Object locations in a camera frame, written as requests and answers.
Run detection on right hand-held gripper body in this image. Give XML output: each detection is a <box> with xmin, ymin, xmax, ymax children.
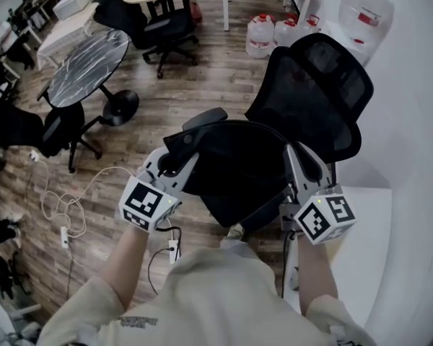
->
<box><xmin>279</xmin><ymin>183</ymin><xmax>358</xmax><ymax>246</ymax></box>

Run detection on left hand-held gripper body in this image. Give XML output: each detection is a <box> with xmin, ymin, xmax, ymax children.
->
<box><xmin>117</xmin><ymin>170</ymin><xmax>183</xmax><ymax>234</ymax></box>

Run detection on black mesh chair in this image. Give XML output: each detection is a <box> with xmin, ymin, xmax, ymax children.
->
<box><xmin>182</xmin><ymin>32</ymin><xmax>375</xmax><ymax>237</ymax></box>

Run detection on person's right forearm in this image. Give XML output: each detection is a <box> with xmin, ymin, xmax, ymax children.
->
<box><xmin>294</xmin><ymin>234</ymin><xmax>341</xmax><ymax>317</ymax></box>

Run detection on person's left forearm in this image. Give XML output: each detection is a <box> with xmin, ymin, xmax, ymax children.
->
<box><xmin>97</xmin><ymin>224</ymin><xmax>153</xmax><ymax>314</ymax></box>

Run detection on black office chair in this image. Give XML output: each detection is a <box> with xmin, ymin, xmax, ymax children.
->
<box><xmin>0</xmin><ymin>99</ymin><xmax>104</xmax><ymax>174</ymax></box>
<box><xmin>92</xmin><ymin>0</ymin><xmax>149</xmax><ymax>50</ymax></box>
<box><xmin>141</xmin><ymin>0</ymin><xmax>200</xmax><ymax>80</ymax></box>

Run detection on person's shoe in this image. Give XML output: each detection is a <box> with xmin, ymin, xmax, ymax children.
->
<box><xmin>226</xmin><ymin>223</ymin><xmax>247</xmax><ymax>241</ymax></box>

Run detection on round marble table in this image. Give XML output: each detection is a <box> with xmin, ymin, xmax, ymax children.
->
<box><xmin>38</xmin><ymin>28</ymin><xmax>141</xmax><ymax>127</ymax></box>

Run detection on person's light shirt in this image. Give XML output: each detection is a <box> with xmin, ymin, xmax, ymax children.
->
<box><xmin>38</xmin><ymin>238</ymin><xmax>380</xmax><ymax>346</ymax></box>

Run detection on white water dispenser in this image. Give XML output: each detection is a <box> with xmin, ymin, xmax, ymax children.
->
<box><xmin>323</xmin><ymin>19</ymin><xmax>380</xmax><ymax>67</ymax></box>

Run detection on black bag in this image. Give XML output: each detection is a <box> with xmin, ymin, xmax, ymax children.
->
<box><xmin>0</xmin><ymin>218</ymin><xmax>21</xmax><ymax>247</ymax></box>

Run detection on white cloth covered table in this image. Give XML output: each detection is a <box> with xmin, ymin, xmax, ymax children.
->
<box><xmin>35</xmin><ymin>4</ymin><xmax>95</xmax><ymax>72</ymax></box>

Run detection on red bag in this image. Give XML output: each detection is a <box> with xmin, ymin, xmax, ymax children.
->
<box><xmin>190</xmin><ymin>0</ymin><xmax>204</xmax><ymax>25</ymax></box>

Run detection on clear dispenser water bottle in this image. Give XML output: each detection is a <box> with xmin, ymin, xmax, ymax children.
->
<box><xmin>337</xmin><ymin>0</ymin><xmax>395</xmax><ymax>48</ymax></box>

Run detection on white appliance box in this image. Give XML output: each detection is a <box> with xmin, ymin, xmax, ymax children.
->
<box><xmin>53</xmin><ymin>0</ymin><xmax>92</xmax><ymax>21</ymax></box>

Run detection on white cable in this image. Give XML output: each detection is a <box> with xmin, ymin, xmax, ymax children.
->
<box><xmin>30</xmin><ymin>156</ymin><xmax>139</xmax><ymax>238</ymax></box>

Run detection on black cable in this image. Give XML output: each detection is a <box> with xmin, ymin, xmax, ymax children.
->
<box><xmin>147</xmin><ymin>226</ymin><xmax>183</xmax><ymax>296</ymax></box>

